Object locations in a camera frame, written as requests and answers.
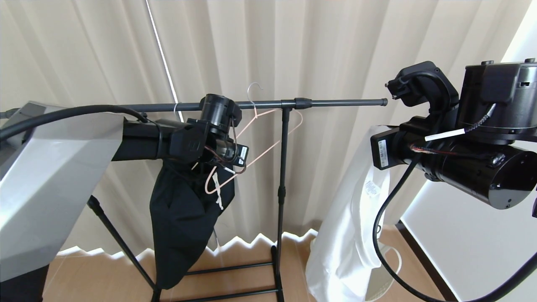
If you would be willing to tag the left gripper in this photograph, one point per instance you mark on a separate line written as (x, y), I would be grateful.
(226, 151)

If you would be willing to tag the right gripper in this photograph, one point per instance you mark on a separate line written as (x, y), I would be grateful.
(461, 167)

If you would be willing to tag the pink clothes hanger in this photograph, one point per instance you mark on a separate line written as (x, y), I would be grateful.
(175, 110)
(268, 149)

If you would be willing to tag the black knitted garment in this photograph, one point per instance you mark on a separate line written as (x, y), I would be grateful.
(180, 226)

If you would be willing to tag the white garment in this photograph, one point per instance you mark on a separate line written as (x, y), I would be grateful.
(348, 235)

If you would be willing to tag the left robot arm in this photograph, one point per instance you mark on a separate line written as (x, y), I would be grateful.
(50, 188)

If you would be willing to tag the black clothes rack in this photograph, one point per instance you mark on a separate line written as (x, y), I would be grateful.
(335, 102)

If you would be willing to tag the white laundry basket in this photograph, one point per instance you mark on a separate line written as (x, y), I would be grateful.
(388, 272)

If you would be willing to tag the beige curtain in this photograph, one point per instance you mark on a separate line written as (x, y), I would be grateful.
(335, 50)

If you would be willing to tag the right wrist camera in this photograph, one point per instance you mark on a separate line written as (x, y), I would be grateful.
(423, 86)

